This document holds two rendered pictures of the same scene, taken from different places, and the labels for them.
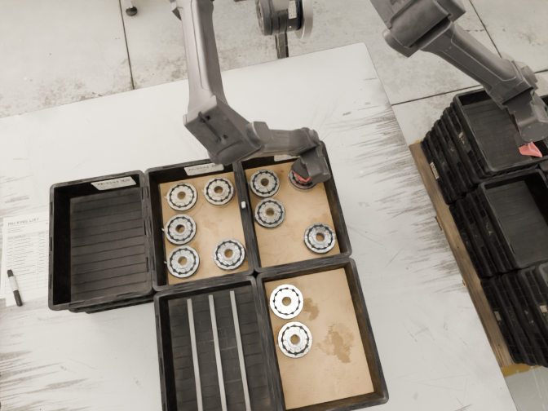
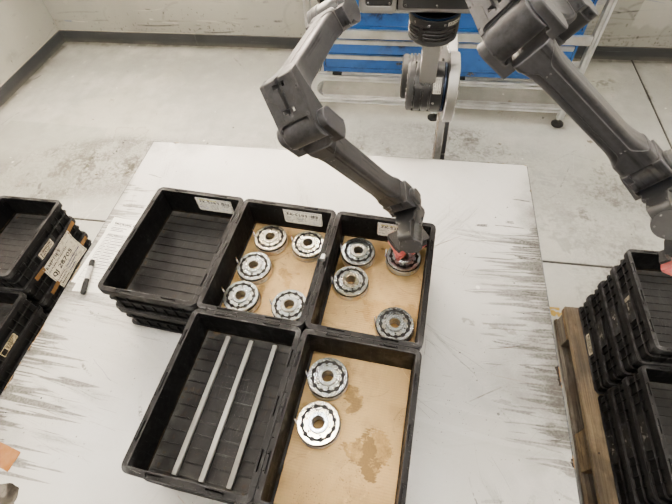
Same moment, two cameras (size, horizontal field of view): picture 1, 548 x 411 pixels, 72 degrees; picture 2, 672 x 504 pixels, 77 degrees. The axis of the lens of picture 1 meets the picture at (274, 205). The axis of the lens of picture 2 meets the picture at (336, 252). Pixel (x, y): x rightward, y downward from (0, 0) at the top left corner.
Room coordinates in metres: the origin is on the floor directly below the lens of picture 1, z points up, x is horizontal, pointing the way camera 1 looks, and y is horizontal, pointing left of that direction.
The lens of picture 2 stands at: (-0.22, -0.25, 1.91)
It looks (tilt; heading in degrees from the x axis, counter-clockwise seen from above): 54 degrees down; 27
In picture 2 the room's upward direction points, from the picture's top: 5 degrees counter-clockwise
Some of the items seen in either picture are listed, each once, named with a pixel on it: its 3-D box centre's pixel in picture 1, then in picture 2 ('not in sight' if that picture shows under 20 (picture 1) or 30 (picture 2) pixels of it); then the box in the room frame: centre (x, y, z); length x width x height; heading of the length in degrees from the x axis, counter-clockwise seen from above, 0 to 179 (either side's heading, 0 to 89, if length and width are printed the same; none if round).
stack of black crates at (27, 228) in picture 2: not in sight; (36, 263); (0.23, 1.51, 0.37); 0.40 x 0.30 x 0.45; 14
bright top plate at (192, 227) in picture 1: (180, 228); (253, 265); (0.33, 0.30, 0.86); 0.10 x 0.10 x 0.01
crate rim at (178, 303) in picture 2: (99, 236); (176, 242); (0.29, 0.53, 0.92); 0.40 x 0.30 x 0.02; 10
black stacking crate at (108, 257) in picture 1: (107, 240); (182, 252); (0.29, 0.53, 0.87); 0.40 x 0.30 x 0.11; 10
